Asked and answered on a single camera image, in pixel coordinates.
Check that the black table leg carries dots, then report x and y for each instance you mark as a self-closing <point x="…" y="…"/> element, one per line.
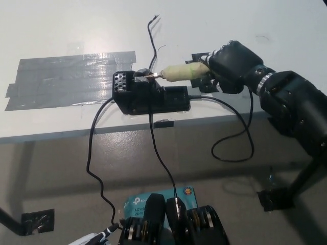
<point x="306" y="176"/>
<point x="10" y="220"/>

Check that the tape-wrapped soldering iron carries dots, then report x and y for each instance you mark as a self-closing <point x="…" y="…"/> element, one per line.
<point x="184" y="72"/>

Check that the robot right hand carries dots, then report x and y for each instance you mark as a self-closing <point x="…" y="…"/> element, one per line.
<point x="235" y="63"/>

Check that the small black tape strip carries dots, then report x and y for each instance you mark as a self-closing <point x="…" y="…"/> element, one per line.
<point x="163" y="124"/>

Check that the black soldering station base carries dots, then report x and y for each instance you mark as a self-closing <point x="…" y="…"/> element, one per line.
<point x="145" y="102"/>

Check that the black square plastic tray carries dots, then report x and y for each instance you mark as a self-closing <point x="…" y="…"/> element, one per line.
<point x="204" y="86"/>

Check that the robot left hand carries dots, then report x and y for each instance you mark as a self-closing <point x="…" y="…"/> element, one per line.
<point x="94" y="238"/>

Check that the black robot torso blocks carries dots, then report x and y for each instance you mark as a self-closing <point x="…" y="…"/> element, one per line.
<point x="153" y="217"/>

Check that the grey duct tape patch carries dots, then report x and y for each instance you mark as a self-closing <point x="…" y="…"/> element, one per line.
<point x="64" y="79"/>

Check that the black floor tape patch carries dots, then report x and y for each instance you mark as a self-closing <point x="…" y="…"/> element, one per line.
<point x="274" y="200"/>
<point x="38" y="222"/>

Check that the teal tp-link box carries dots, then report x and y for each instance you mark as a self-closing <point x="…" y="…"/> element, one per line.
<point x="135" y="205"/>

